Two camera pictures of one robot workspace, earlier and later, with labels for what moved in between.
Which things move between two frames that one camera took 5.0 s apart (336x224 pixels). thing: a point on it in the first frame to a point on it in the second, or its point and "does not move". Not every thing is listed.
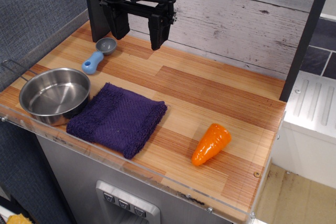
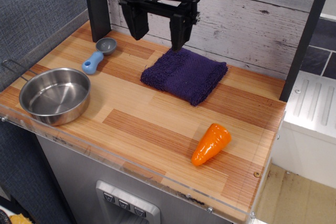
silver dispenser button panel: x=115 y=206 does not move
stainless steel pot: x=54 y=96 does not move
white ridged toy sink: x=306 y=143 does not move
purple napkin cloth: x=113 y=117 to x=186 y=74
